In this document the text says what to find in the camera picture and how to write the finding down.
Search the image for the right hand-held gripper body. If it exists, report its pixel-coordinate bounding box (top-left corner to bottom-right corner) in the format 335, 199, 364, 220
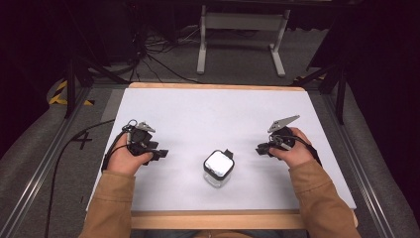
266, 114, 301, 150

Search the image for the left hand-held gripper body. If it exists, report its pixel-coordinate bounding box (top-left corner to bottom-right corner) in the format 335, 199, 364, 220
121, 119, 160, 158

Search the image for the clear square jar white lid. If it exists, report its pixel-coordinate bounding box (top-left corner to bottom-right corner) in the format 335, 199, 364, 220
202, 148, 236, 189

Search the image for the person's right hand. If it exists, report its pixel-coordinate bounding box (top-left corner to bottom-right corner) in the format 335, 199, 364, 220
268, 127, 317, 169

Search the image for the person's left hand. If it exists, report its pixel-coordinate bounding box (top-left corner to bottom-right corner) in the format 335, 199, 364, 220
106, 132, 155, 176

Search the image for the white table mat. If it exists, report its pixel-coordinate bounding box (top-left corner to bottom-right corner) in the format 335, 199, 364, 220
86, 86, 358, 212

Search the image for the black tripod stand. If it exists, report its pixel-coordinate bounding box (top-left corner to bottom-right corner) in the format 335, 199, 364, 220
64, 49, 131, 120
289, 62, 348, 126

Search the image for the yellow black floor tape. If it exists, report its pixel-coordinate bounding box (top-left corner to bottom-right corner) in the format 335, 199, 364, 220
48, 79, 96, 107

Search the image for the white metal stand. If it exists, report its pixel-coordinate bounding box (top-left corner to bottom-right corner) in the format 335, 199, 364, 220
196, 4, 291, 78

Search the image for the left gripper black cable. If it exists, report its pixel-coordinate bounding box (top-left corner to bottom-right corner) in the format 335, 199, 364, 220
44, 118, 129, 238

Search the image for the aluminium floor rail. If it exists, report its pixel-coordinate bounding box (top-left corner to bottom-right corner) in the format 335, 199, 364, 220
321, 92, 395, 238
0, 86, 94, 238

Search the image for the bundle of black floor cables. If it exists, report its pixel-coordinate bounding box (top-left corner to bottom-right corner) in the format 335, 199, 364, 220
128, 19, 206, 85

